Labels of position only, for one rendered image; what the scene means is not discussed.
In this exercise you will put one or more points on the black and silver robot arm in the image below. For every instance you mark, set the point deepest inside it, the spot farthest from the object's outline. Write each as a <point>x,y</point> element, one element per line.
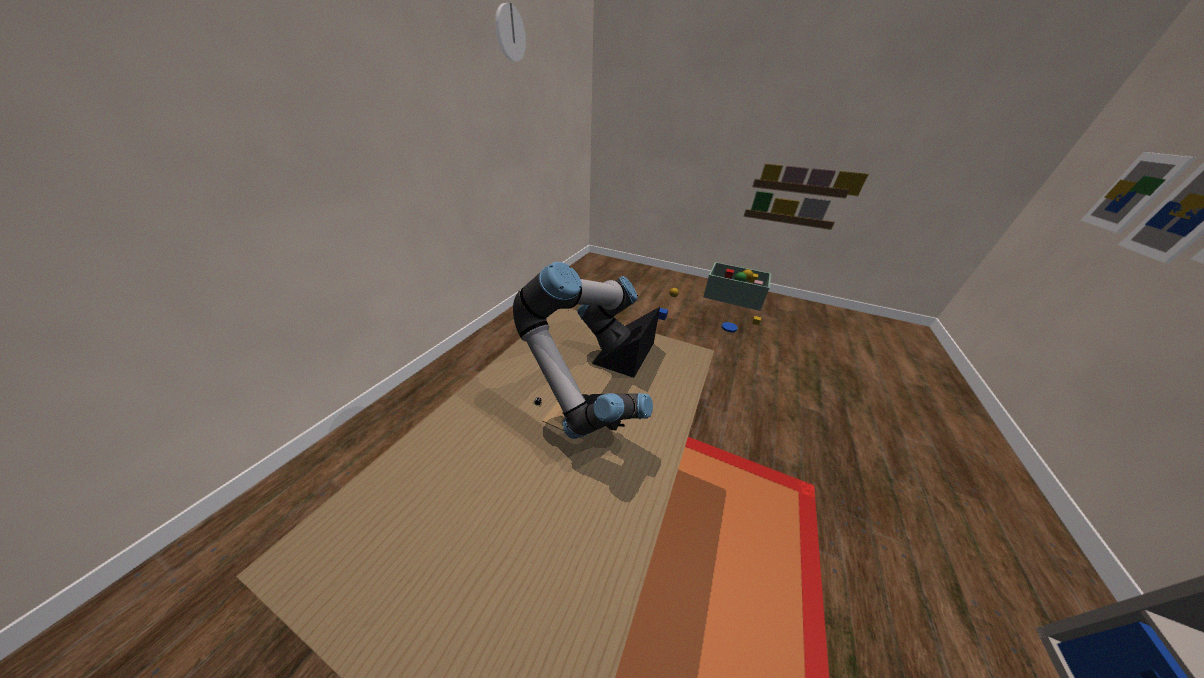
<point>558,286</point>

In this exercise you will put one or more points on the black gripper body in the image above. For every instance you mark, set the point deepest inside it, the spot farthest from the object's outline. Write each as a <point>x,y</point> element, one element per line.
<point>591,399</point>

